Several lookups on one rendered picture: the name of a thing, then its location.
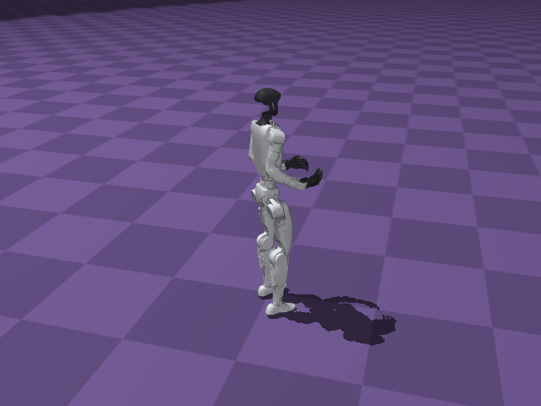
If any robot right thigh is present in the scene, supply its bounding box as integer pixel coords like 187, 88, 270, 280
266, 196, 293, 265

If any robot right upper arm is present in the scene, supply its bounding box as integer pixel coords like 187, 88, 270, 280
265, 128, 285, 178

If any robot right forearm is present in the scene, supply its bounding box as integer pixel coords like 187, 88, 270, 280
269, 167, 308, 190

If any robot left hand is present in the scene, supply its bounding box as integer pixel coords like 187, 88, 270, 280
282, 155, 309, 171

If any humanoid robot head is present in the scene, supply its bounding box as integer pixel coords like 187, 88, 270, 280
254, 88, 281, 126

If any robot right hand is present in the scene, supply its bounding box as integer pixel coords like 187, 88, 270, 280
299, 167, 323, 189

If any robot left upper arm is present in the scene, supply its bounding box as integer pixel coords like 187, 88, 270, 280
249, 120, 256, 162

